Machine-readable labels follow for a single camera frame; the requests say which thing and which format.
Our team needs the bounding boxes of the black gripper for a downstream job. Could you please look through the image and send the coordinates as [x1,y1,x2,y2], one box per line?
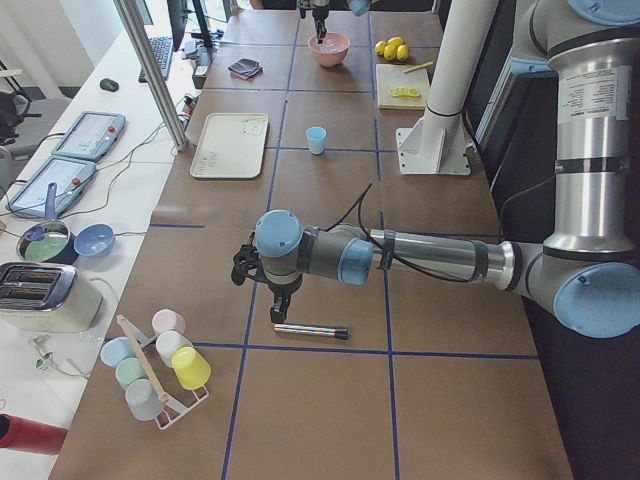
[267,279,302,323]
[311,0,330,43]

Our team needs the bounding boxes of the steel muddler with black tip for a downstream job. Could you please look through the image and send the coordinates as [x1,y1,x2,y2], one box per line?
[273,323,349,340]

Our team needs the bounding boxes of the pink bowl of ice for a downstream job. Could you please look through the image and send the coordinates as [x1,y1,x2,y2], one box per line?
[308,32,351,68]

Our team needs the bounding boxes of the yellow cup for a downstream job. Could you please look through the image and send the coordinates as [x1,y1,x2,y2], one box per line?
[172,346,212,391]

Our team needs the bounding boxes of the light blue plastic cup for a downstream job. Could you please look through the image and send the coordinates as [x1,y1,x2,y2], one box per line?
[306,126,327,155]

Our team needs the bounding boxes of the white cup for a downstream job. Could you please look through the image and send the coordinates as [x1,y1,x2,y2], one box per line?
[155,330,193,368]

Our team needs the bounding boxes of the pink cup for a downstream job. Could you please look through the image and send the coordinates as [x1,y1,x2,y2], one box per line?
[151,309,186,336]

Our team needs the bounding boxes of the white cup rack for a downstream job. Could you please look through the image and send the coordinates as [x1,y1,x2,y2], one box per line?
[116,314,210,431]

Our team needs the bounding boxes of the green cup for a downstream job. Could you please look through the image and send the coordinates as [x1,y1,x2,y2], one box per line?
[115,357,147,390]

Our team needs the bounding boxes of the grey cup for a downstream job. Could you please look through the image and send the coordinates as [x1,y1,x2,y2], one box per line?
[125,378,164,421]

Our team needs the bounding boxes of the blue cup on rack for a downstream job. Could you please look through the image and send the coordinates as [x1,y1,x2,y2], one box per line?
[100,336,135,368]

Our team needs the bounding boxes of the yellow lemons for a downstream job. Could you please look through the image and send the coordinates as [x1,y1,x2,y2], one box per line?
[374,36,410,63]

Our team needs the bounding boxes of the grey folded cloth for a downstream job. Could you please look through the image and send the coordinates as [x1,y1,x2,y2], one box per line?
[228,58,263,80]

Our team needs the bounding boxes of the wooden cutting board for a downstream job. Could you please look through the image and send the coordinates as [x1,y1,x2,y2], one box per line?
[376,64,430,111]

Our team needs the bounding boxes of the lemon slices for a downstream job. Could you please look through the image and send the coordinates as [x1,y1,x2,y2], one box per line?
[389,87,421,99]

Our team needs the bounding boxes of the yellow knife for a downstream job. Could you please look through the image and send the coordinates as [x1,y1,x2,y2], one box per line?
[403,61,434,74]

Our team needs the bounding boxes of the cream bear tray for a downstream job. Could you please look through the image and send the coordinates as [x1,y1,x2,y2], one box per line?
[190,113,269,179]

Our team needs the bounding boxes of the black keyboard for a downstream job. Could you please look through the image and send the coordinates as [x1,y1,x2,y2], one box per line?
[148,36,174,80]

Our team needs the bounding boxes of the blue bowl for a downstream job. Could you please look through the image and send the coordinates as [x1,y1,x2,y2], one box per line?
[74,224,115,257]

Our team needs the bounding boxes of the black computer mouse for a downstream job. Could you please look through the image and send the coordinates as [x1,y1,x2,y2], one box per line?
[99,78,119,92]

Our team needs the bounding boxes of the blue saucepan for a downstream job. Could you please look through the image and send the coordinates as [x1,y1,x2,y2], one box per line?
[16,182,78,265]

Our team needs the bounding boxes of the cream toaster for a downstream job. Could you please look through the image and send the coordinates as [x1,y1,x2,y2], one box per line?
[1,262,102,333]

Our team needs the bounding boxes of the near teach pendant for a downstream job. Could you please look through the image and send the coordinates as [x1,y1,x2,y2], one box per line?
[6,156,96,218]

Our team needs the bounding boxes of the teach pendant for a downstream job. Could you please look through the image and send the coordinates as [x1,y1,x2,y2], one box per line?
[6,156,96,218]
[52,111,126,162]

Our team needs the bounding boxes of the far teach pendant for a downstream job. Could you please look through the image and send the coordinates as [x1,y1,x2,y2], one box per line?
[52,111,126,162]

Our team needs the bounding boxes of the red cylinder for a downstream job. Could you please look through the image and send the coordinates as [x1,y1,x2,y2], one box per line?
[1,414,68,455]

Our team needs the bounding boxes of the white camera pole mount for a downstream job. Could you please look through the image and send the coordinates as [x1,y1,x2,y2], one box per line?
[396,0,499,176]

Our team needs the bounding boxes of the aluminium frame post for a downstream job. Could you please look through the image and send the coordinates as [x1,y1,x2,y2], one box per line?
[114,0,189,152]

